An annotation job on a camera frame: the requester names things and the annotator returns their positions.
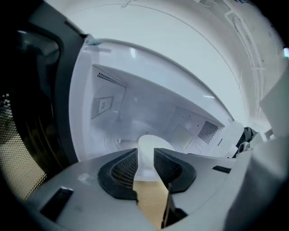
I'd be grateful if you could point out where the white microwave with dark door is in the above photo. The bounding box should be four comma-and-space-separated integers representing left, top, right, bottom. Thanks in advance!
0, 2, 247, 202

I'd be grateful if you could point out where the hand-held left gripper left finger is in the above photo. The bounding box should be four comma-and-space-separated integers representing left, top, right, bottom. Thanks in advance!
22, 148, 154, 231

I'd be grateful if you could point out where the white box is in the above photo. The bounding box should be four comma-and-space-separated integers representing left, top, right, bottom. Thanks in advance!
259, 71, 289, 142

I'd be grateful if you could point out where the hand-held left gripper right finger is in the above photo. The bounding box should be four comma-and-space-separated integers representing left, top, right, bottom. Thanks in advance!
154, 134, 289, 231

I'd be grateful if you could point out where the dark cloth bundle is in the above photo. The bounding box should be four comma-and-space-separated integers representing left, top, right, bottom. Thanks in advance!
232, 126, 258, 158

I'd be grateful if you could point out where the white wall cable duct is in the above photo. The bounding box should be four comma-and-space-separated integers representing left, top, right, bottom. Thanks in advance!
224, 10, 268, 118

